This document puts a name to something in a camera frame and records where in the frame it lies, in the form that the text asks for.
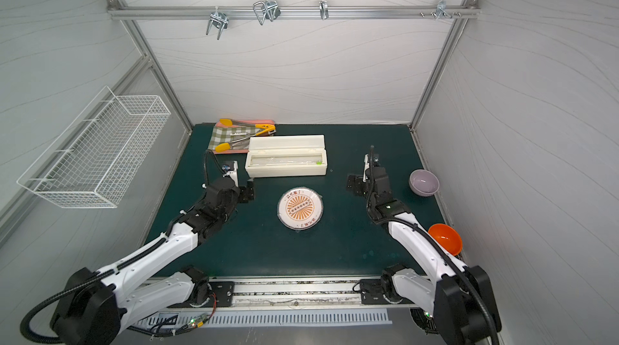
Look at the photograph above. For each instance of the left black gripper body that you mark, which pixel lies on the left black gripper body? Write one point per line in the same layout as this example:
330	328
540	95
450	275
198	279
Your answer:
244	191

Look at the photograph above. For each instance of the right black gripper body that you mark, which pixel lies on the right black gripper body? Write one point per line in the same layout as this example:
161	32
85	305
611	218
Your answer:
364	183

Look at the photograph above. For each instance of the white plastic wrap dispenser box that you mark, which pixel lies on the white plastic wrap dispenser box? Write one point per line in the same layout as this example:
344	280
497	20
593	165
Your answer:
287	156

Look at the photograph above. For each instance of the round printed plate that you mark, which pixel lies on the round printed plate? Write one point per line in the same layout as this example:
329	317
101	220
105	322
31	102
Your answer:
300	208

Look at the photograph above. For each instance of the clear plastic wrap sheet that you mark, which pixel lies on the clear plastic wrap sheet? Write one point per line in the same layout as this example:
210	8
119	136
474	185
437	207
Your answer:
300	209

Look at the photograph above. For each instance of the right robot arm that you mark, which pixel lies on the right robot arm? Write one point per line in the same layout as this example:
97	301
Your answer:
457	298

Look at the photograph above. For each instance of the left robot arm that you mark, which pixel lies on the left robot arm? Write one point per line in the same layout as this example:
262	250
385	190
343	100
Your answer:
102	304

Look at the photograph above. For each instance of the purple bowl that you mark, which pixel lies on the purple bowl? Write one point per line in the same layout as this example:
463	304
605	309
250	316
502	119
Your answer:
424	183

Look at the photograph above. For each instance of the pink board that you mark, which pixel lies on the pink board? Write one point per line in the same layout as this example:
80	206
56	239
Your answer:
246	123

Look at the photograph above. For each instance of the green table mat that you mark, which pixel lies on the green table mat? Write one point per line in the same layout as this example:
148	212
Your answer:
254	243

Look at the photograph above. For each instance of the orange bowl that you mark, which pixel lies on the orange bowl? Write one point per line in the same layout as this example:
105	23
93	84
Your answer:
447	237

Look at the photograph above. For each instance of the metal hook clamp left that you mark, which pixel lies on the metal hook clamp left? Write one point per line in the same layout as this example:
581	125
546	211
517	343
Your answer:
218	23

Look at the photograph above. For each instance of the metal hook clamp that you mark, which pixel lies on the metal hook clamp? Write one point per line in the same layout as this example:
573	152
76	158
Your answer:
441	12
218	23
266	10

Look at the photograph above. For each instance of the metal hook small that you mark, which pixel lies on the metal hook small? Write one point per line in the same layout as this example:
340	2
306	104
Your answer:
323	10

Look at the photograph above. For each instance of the metal hook clamp right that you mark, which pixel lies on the metal hook clamp right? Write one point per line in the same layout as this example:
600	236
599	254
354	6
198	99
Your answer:
441	12

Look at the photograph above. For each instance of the metal hook clamp middle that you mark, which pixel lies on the metal hook clamp middle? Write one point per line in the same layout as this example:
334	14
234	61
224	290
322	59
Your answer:
266	10

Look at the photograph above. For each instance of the aluminium cross bar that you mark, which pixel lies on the aluminium cross bar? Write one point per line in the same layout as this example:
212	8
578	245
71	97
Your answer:
235	13

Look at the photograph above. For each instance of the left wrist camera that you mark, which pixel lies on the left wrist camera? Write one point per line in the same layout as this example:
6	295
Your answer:
230	169

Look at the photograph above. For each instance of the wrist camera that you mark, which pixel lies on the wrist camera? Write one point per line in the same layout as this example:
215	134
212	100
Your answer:
367	166
230	169

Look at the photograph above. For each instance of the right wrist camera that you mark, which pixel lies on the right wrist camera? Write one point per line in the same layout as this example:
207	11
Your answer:
367	166

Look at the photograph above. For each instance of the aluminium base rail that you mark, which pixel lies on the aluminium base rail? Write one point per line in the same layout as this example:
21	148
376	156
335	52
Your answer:
290	292

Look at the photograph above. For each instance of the white wire basket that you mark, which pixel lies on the white wire basket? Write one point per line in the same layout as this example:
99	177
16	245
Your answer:
92	163

